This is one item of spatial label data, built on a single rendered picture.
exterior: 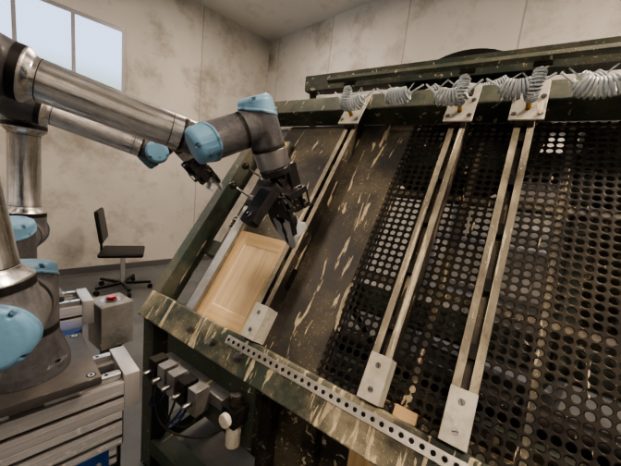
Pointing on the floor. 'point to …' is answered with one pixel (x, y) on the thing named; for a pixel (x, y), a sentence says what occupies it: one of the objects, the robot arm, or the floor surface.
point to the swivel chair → (116, 254)
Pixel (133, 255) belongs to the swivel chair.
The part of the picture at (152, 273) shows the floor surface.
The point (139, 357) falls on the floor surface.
